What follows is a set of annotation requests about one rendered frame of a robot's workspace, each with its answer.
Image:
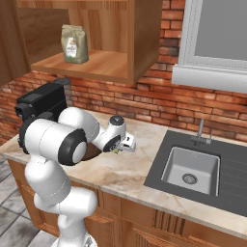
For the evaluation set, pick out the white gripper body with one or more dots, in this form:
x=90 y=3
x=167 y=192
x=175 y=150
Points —
x=129 y=145

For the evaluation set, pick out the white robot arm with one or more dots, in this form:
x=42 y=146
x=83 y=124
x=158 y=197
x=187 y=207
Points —
x=48 y=141

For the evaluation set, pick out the brown bowl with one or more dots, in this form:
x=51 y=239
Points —
x=92 y=152

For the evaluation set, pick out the wooden base cupboard run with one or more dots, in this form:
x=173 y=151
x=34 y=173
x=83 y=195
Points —
x=135 y=215

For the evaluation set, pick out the grey tap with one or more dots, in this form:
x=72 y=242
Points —
x=200 y=133

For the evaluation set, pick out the wooden base cupboard door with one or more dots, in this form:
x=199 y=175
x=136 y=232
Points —
x=154 y=239
x=101 y=231

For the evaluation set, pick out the black coffee machine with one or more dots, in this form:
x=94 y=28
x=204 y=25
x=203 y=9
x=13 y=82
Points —
x=43 y=98

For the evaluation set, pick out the dark grey sink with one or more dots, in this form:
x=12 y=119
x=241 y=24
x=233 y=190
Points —
x=231 y=173

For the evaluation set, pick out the green coffee bag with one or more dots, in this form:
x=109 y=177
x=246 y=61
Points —
x=75 y=43

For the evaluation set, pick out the grey framed window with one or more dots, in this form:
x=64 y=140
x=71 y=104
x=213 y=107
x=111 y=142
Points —
x=218 y=35

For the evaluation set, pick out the open wooden wall cupboard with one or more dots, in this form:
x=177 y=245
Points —
x=106 y=61

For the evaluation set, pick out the wooden wall cupboard door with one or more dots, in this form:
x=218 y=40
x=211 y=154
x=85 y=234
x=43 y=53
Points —
x=11 y=38

